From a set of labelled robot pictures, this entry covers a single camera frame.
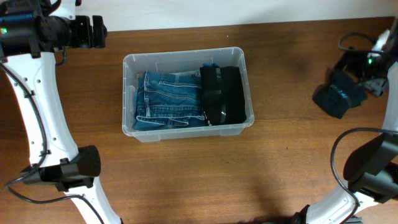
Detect black garment with tape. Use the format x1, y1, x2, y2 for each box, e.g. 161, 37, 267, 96
312, 70, 368, 119
200, 66, 247, 126

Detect dark blue jeans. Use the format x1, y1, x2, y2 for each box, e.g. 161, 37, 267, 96
132, 75, 206, 131

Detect light blue jeans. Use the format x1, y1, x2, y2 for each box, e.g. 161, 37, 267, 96
137, 70, 201, 79

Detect blue garment with tape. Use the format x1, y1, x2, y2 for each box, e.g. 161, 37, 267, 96
203, 63, 220, 68

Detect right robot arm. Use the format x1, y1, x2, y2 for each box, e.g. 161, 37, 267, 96
289, 22, 397, 224

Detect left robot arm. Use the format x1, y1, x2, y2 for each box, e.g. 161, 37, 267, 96
1, 1, 121, 223

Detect clear plastic storage bin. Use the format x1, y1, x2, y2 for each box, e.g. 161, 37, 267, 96
121, 47, 254, 142

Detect black aluminium rail base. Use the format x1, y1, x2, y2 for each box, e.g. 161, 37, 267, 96
344, 217, 363, 224

